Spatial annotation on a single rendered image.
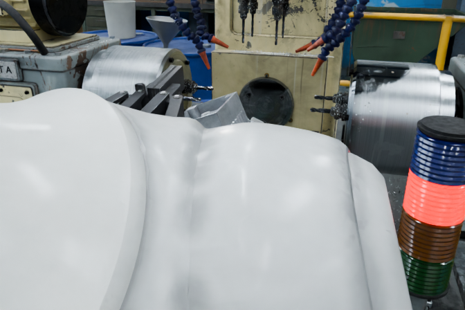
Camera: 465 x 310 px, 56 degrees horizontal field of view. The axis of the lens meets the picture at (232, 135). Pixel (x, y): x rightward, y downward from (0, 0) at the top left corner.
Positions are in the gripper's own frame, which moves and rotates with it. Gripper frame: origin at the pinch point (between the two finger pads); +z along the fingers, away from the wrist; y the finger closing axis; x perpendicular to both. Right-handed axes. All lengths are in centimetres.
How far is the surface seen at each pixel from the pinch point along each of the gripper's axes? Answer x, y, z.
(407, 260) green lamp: 15.4, -28.0, -5.3
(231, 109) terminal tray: 12.4, -1.9, 20.1
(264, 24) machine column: 13, 3, 75
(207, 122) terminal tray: 11.7, 0.4, 13.9
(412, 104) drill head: 18, -33, 41
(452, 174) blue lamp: 4.5, -30.4, -4.4
